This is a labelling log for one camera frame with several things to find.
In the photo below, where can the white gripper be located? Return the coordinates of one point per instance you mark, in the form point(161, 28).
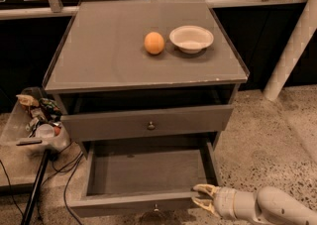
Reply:
point(224, 201)

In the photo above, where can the grey drawer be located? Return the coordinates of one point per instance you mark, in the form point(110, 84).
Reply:
point(147, 123)
point(143, 175)

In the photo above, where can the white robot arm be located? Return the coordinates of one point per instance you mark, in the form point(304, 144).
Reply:
point(267, 206)

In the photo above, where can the grey top drawer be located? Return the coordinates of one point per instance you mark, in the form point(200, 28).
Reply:
point(147, 123)

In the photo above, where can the grey drawer cabinet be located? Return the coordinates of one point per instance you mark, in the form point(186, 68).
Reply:
point(103, 65)

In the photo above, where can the round floor drain cover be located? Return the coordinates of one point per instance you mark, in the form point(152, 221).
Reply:
point(152, 218)

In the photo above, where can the white bowl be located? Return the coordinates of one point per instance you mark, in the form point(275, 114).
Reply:
point(191, 39)

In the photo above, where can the orange fruit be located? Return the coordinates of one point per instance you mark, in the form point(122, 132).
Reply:
point(154, 43)

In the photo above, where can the black stand pole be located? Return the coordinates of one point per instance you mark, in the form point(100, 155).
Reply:
point(28, 213)

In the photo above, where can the white cup in bin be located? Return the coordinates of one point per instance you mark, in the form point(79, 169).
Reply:
point(45, 131)

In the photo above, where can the crumpled snack bag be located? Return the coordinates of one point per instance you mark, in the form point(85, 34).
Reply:
point(50, 107)

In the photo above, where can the white diagonal post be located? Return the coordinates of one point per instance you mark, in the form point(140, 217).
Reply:
point(297, 42)

